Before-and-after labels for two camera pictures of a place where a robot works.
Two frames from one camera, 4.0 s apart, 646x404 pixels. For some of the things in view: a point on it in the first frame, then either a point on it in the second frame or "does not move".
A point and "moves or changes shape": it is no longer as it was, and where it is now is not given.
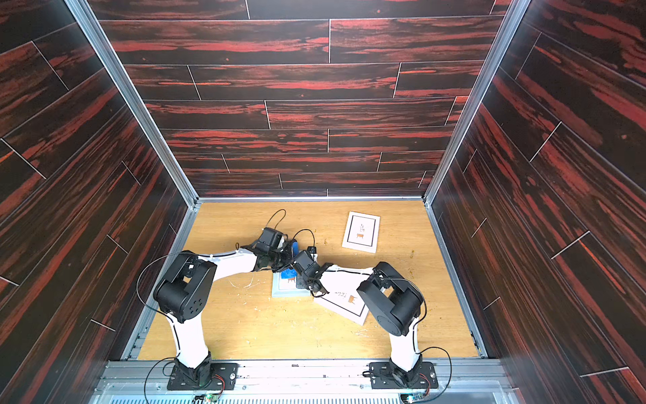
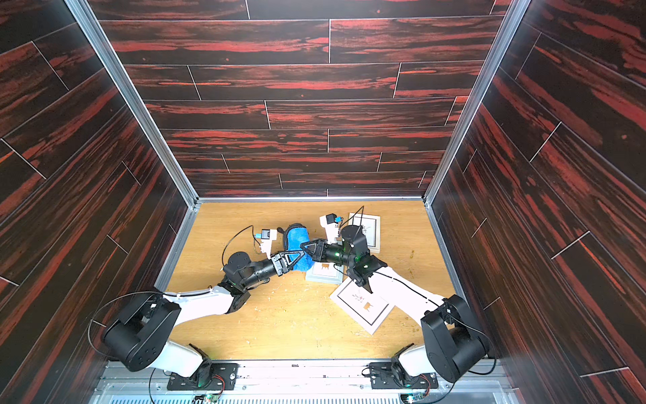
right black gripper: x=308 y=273 → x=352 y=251
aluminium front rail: x=303 y=381 does not move
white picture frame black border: x=362 y=231 does not move
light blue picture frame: x=287 y=288 moves or changes shape
